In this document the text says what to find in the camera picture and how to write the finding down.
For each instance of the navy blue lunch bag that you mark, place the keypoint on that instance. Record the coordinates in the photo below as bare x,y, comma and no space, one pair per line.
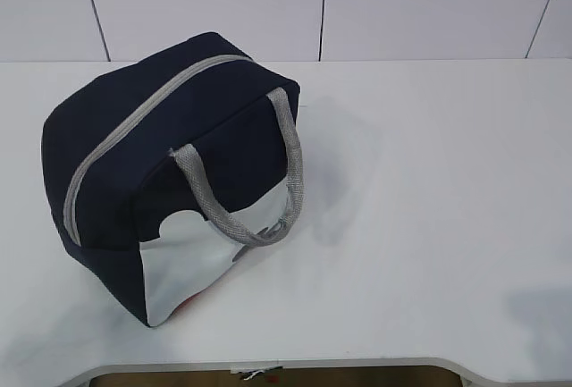
163,174

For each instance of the white tape with wires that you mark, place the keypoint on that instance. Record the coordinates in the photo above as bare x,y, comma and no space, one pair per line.
250,373

